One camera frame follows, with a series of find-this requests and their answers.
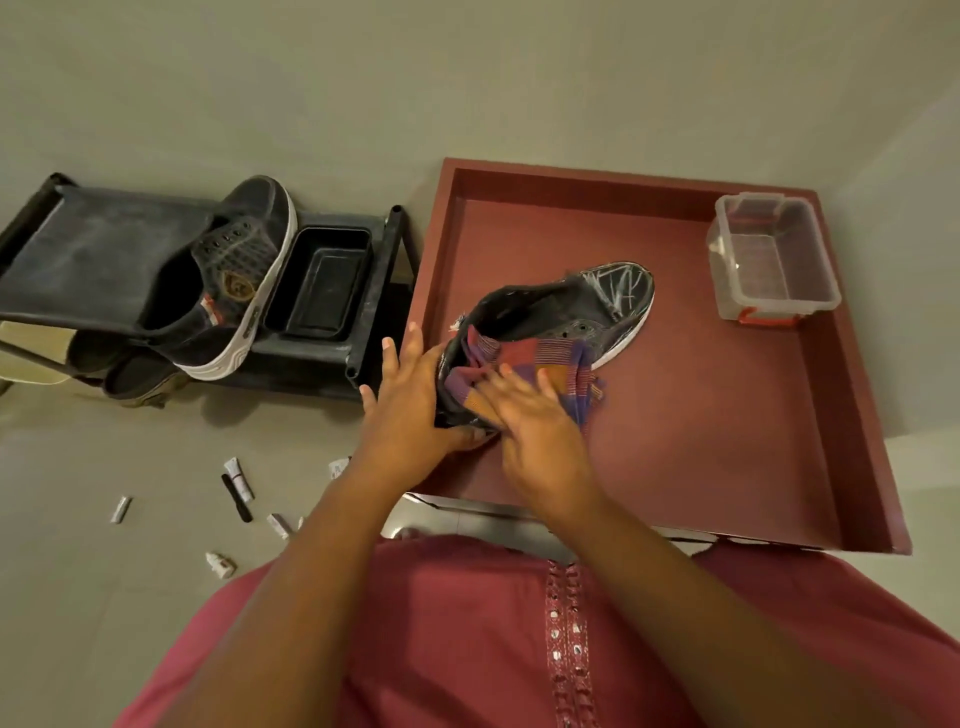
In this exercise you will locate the person's right hand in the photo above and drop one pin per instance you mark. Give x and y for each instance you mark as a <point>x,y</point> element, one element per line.
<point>544,450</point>

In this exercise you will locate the person's left hand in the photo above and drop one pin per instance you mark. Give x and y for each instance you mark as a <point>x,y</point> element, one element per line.
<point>405,427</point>

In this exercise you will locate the purple orange checked cloth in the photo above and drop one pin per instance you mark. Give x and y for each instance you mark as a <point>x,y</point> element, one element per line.
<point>540,356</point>

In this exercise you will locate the dark grey sneaker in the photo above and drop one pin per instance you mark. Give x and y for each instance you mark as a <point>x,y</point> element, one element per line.
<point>600,300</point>
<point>247,262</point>

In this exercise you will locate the short white tube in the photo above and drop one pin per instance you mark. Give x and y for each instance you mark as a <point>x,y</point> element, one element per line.
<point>279,526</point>

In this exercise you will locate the red tray table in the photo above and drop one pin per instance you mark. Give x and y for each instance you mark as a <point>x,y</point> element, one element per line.
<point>712,435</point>

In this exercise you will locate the white dropper bottle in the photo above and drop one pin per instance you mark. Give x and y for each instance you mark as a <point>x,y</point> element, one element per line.
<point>220,565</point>

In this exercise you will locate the lone white battery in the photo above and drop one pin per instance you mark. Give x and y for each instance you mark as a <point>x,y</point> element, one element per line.
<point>121,509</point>

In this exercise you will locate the clear plastic box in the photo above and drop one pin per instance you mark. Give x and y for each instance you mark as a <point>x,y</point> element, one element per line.
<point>780,255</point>

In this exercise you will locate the black shoe rack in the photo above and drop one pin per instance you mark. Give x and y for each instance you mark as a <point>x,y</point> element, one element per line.
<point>97,255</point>

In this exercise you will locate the person's right forearm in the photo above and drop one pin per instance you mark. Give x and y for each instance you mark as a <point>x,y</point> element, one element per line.
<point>712,630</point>

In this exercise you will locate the person's left forearm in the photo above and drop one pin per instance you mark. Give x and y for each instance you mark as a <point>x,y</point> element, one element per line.
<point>285,615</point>

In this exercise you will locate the black plastic tray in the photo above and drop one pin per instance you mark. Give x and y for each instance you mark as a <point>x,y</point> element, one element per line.
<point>319,285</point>

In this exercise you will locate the pink embroidered tunic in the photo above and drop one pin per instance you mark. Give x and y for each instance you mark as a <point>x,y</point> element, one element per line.
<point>465,645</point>

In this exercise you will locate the olive brown sandal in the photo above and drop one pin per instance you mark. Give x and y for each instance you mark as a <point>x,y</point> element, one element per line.
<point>142,382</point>

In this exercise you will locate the beige slipper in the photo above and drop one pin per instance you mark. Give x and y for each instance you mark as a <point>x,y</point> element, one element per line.
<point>30,360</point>

